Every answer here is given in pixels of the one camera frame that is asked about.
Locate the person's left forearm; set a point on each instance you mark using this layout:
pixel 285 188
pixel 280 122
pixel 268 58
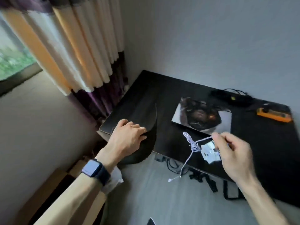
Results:
pixel 77 199

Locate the person's right hand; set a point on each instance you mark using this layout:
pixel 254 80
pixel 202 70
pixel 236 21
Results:
pixel 236 156

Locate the person's left hand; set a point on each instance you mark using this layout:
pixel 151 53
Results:
pixel 123 140

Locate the person's right forearm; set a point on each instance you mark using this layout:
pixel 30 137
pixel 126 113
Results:
pixel 262 201

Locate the dark blue smartwatch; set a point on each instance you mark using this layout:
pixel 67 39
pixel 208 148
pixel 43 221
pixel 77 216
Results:
pixel 96 171

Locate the orange utility tool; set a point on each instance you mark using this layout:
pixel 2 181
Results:
pixel 274 114

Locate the cream and purple curtain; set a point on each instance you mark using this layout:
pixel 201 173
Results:
pixel 77 44

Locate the black flexible sheet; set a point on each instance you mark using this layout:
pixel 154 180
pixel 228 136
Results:
pixel 150 138

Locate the window with dark frame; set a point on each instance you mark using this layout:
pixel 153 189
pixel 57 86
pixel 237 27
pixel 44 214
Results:
pixel 14 60

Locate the printed photo sheet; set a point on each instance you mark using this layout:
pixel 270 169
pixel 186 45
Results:
pixel 204 118

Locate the brown cardboard box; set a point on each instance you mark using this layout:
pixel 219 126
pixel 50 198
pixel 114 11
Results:
pixel 58 185

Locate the person's left thumb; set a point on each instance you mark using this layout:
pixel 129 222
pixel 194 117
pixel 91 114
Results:
pixel 143 137

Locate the person's right thumb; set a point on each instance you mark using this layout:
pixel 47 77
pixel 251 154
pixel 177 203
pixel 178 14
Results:
pixel 216 142

